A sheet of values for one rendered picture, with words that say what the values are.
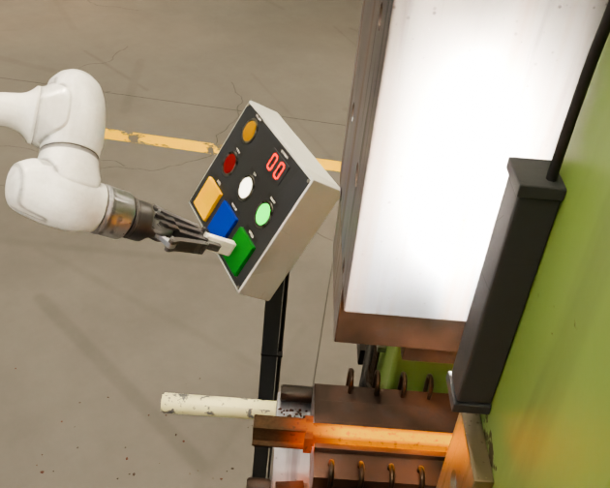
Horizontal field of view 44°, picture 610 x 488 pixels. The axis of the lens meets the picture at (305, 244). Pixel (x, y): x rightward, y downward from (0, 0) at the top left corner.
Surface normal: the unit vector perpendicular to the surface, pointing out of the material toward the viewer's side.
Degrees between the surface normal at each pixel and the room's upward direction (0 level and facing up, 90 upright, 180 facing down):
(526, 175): 0
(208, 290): 0
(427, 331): 90
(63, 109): 35
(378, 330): 90
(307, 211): 90
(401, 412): 0
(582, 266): 90
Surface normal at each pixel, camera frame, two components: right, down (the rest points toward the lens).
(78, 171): 0.65, -0.34
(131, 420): 0.09, -0.80
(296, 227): 0.40, 0.58
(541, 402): -1.00, -0.08
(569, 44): -0.02, 0.59
